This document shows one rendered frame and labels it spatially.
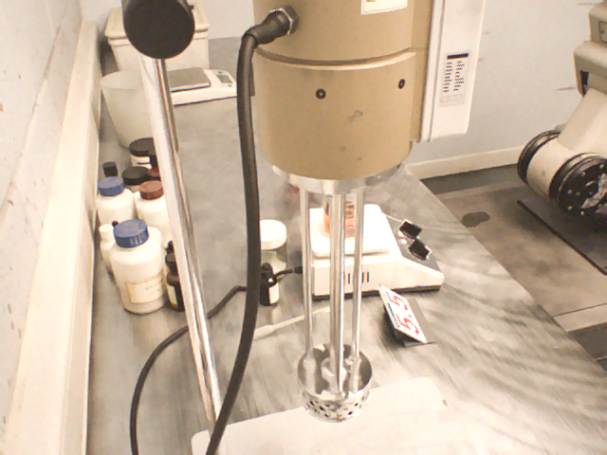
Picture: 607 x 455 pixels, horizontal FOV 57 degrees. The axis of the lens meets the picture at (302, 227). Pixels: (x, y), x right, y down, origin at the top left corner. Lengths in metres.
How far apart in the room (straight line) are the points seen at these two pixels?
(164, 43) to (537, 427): 0.61
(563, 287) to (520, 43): 1.44
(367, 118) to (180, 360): 0.53
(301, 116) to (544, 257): 1.41
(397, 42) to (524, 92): 2.57
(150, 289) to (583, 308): 1.08
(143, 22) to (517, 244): 1.56
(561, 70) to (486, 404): 2.37
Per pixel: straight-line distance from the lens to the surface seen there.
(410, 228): 0.91
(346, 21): 0.31
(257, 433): 0.68
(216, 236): 1.01
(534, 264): 1.66
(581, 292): 1.60
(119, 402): 0.76
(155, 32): 0.24
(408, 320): 0.80
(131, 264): 0.82
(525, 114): 2.94
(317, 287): 0.83
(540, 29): 2.82
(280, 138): 0.34
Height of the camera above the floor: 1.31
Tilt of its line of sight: 33 degrees down
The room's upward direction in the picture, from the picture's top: 2 degrees counter-clockwise
